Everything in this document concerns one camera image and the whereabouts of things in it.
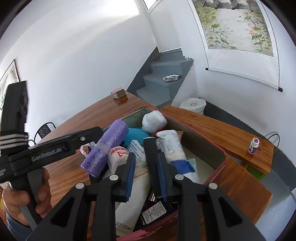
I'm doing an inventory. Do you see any white blue tube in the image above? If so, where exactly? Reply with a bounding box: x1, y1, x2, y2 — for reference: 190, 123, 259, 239
156, 130, 200, 183

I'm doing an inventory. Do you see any cream tube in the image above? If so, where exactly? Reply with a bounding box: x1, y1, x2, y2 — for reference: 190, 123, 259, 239
115, 160, 151, 237

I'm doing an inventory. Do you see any purple garbage bag roll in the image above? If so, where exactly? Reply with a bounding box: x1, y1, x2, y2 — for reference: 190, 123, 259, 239
81, 120, 129, 178

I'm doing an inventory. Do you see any white blue printed packet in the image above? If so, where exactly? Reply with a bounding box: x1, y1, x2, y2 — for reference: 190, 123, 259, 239
126, 140, 146, 162

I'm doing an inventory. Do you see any white plastic bag bundle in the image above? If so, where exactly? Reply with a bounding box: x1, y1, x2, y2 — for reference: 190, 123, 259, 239
142, 110, 167, 133

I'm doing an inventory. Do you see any person's left hand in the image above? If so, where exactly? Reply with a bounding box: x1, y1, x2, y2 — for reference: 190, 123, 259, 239
2, 168, 53, 227

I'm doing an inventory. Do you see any black metal chair near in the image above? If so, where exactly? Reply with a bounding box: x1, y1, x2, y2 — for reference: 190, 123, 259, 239
33, 121, 56, 142

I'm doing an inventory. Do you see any teal barcode box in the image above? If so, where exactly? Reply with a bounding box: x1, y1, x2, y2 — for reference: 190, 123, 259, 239
187, 158, 197, 172

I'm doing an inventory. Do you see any black labelled box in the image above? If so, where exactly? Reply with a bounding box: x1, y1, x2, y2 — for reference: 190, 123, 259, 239
133, 198, 178, 232

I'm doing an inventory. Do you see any wooden side bench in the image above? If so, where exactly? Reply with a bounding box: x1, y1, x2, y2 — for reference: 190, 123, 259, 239
161, 105, 273, 223

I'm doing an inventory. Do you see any red green storage tin box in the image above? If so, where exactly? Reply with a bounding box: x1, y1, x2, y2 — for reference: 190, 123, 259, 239
87, 106, 228, 241

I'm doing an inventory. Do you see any small purple bottle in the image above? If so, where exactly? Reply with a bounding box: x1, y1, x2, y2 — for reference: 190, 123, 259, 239
248, 138, 260, 155

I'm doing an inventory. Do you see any blue cloth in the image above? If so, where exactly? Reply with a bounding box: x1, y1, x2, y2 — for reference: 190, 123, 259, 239
123, 128, 150, 148

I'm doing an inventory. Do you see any white plastic bucket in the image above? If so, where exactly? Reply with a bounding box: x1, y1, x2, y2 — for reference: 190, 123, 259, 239
179, 98, 207, 115

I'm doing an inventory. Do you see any pink card deck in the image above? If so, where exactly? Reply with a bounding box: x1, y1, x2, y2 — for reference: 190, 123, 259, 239
111, 87, 127, 99

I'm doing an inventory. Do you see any foil tray on stairs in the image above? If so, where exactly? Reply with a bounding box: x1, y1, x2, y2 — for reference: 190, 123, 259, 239
163, 74, 180, 82

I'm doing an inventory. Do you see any grey staircase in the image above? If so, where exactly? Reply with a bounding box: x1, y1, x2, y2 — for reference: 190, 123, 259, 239
127, 48, 194, 108

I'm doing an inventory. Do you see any hanging scroll painting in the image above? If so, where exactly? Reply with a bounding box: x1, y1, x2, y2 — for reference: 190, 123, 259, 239
191, 1, 282, 91

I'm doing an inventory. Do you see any framed wall painting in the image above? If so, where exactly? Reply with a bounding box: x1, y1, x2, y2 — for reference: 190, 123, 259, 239
0, 59, 20, 110

